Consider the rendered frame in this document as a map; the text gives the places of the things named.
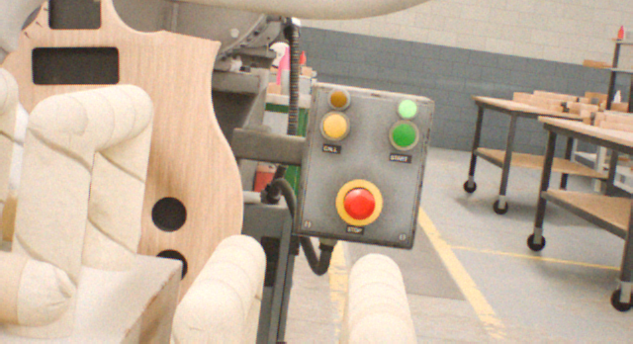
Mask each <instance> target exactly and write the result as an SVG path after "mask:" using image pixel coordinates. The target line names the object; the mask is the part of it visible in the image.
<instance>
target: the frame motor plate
mask: <svg viewBox="0 0 633 344"><path fill-rule="evenodd" d="M269 75H270V71H269V70H268V69H263V68H260V64H259V63H251V62H250V64H249V67H248V66H240V68H238V69H236V70H233V71H222V70H215V69H213V70H212V77H211V89H212V90H219V91H227V92H233V93H240V94H247V95H255V96H257V95H259V94H260V93H261V92H262V91H263V90H264V89H265V88H266V87H267V85H268V82H269Z"/></svg>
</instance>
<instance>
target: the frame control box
mask: <svg viewBox="0 0 633 344"><path fill-rule="evenodd" d="M336 87H341V88H344V89H346V90H347V91H348V92H349V94H350V103H349V105H348V107H347V108H345V109H344V110H341V111H337V110H334V109H333V108H332V107H331V106H330V105H329V104H328V102H327V96H328V93H329V92H330V90H332V89H333V88H336ZM404 97H412V98H414V99H416V101H417V102H418V105H419V111H418V114H417V115H416V117H415V118H413V119H411V120H404V119H402V118H401V117H400V116H399V115H398V113H397V103H398V101H399V100H400V99H401V98H404ZM434 107H435V104H434V101H432V100H430V99H428V98H426V97H422V96H415V95H409V94H402V93H394V92H387V91H380V90H372V89H365V88H359V87H352V86H344V85H337V84H330V83H322V82H315V83H314V85H313V88H312V95H311V102H310V109H309V117H308V124H307V131H306V138H305V146H304V153H303V160H302V167H301V174H300V181H299V189H298V196H297V198H296V196H295V194H294V192H293V189H292V188H291V186H290V184H289V183H288V182H287V181H286V180H285V179H283V178H278V179H276V180H275V181H274V182H273V183H272V184H271V186H270V188H269V190H268V193H267V195H264V196H263V197H262V199H261V200H260V201H261V203H263V204H266V205H272V206H277V205H279V200H280V199H281V196H280V194H279V193H280V191H281V192H282V194H283V197H284V199H285V202H286V204H287V207H288V210H289V213H290V215H291V218H292V221H293V224H294V227H293V231H294V234H296V235H298V238H299V241H300V244H301V247H302V249H303V252H304V254H305V256H306V259H307V261H308V264H309V266H310V268H311V269H312V271H313V272H314V273H315V274H316V275H318V276H322V275H323V274H325V273H326V272H327V271H328V268H329V265H330V261H331V256H332V252H333V251H334V247H335V246H337V244H338V241H342V242H350V243H357V244H364V245H371V246H379V247H386V248H393V249H401V250H407V251H410V250H412V249H413V248H414V241H415V234H416V227H417V220H418V214H419V207H420V200H421V193H422V186H423V180H424V173H425V167H426V160H427V153H428V146H429V141H430V134H431V127H432V120H433V113H434ZM330 115H340V116H342V117H343V118H344V119H345V120H346V123H347V129H346V132H345V134H344V135H342V136H340V137H330V136H328V135H327V134H326V133H325V131H324V128H323V123H324V121H325V119H326V118H327V117H328V116H330ZM401 124H407V125H410V126H411V127H412V128H413V129H414V131H415V140H414V142H413V144H412V145H410V146H408V147H400V146H398V145H396V144H395V143H394V141H393V138H392V133H393V130H394V128H395V127H396V126H398V125H401ZM355 189H364V190H366V191H368V192H369V193H371V195H372V196H373V198H374V200H375V208H374V211H373V213H372V214H371V215H370V216H369V217H368V218H365V219H363V220H357V219H354V218H352V217H351V216H349V215H348V213H347V212H346V210H345V206H344V202H345V198H346V196H347V195H348V194H349V193H350V192H351V191H353V190H355ZM311 237H313V238H318V242H319V246H318V249H319V250H320V254H319V259H318V257H317V253H316V252H315V249H314V246H313V243H312V241H311Z"/></svg>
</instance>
